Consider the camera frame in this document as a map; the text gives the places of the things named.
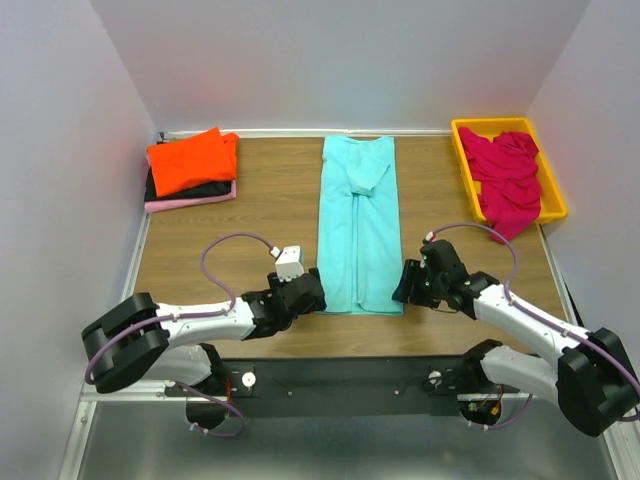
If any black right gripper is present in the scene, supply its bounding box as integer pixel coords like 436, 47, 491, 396
390, 257, 446, 308

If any teal t shirt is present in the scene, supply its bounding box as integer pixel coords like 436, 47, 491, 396
317, 136, 404, 316

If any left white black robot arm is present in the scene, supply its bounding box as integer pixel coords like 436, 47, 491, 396
81, 268, 326, 395

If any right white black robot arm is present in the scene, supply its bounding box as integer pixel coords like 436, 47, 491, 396
393, 239, 639, 437

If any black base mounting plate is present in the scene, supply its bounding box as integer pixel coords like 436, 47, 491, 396
164, 354, 524, 431

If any magenta crumpled t shirt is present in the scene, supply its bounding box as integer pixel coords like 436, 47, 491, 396
458, 127, 542, 243

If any black folded t shirt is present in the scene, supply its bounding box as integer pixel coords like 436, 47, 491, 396
144, 171, 234, 202

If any pink folded t shirt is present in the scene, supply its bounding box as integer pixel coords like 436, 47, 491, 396
144, 181, 237, 213

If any yellow plastic bin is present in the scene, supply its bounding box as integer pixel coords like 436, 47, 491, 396
451, 117, 567, 225

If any orange folded t shirt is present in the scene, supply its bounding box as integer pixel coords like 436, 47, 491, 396
147, 127, 239, 197

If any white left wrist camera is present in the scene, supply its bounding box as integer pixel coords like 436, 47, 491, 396
270, 245, 305, 282

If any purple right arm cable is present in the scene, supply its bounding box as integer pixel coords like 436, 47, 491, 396
425, 223, 640, 431

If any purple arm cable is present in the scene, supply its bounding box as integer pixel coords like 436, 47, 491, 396
425, 223, 640, 431
83, 232, 281, 437

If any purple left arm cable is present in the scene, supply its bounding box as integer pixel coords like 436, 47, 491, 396
83, 232, 281, 437

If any aluminium frame rail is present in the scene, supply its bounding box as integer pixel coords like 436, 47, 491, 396
60, 393, 639, 479

